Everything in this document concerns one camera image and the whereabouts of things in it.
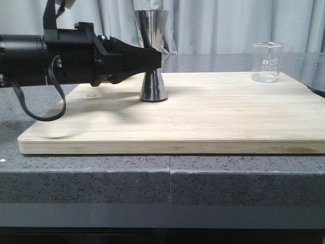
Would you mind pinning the clear glass beaker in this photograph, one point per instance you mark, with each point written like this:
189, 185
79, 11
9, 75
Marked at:
266, 61

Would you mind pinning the steel double jigger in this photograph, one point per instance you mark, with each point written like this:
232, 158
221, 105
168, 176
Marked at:
151, 27

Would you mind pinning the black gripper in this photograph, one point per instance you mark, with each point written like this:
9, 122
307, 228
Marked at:
84, 59

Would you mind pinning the black metal board handle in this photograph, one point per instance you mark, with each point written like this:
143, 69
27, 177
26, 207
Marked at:
318, 92

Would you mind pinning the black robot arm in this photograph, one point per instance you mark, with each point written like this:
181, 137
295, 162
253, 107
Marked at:
23, 59

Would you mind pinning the wooden cutting board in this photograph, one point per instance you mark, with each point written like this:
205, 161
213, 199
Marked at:
205, 113

